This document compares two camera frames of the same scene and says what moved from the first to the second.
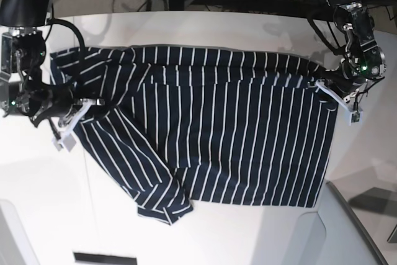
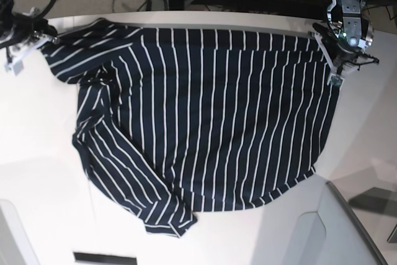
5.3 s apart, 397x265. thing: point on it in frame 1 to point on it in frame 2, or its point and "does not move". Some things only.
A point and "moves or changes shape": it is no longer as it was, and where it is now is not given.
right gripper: [345, 86] to [340, 55]
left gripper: [59, 103] to [25, 26]
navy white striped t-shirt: [204, 125] moves or changes shape
